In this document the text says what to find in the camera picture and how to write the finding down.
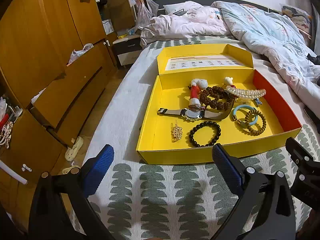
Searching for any yellow cardboard box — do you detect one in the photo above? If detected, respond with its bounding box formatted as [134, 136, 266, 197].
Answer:
[137, 44, 302, 165]

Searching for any white plush hair clip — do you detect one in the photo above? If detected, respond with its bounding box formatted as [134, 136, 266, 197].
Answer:
[224, 77, 233, 86]

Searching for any light blue bangle bracelet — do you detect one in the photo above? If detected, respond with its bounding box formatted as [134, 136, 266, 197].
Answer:
[231, 104, 259, 126]

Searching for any white floral duvet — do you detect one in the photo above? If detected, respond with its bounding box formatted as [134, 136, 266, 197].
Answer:
[212, 1, 319, 116]

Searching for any gold rhinestone hair clip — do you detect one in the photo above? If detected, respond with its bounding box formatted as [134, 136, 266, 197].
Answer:
[171, 120, 183, 142]

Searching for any pink blanket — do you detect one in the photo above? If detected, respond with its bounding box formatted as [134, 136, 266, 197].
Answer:
[140, 6, 231, 48]

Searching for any pearl claw hair clip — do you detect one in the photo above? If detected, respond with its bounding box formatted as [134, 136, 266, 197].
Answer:
[236, 88, 266, 100]

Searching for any small blue hair clip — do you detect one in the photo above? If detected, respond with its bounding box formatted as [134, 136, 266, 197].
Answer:
[253, 98, 263, 107]

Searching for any wooden wardrobe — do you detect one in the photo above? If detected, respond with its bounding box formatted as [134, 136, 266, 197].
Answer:
[0, 0, 137, 230]

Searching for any bedside nightstand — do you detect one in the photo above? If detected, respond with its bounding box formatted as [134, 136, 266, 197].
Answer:
[112, 35, 143, 68]

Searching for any black bead bracelet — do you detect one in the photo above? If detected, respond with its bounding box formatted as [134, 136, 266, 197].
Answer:
[188, 120, 222, 148]

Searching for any patterned pillow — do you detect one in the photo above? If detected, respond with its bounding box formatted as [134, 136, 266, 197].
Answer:
[280, 4, 312, 35]

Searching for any white pillow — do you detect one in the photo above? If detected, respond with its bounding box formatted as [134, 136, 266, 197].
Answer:
[163, 1, 203, 15]

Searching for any white clog slipper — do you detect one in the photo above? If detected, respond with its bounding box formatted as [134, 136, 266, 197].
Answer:
[65, 137, 84, 162]
[62, 165, 81, 174]

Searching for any white plastic bag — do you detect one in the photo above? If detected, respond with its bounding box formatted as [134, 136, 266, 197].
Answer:
[67, 43, 94, 65]

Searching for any brown rudraksha bead bracelet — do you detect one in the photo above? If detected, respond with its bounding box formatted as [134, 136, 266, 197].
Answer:
[199, 86, 235, 112]

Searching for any santa hat hair clip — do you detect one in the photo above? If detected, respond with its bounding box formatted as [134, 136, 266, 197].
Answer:
[188, 79, 208, 112]

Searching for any silver wristwatch grey strap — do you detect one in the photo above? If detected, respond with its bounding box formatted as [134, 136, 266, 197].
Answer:
[157, 100, 235, 122]

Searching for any olive spiral hair tie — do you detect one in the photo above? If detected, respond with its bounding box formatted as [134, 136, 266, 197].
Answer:
[236, 108, 267, 137]

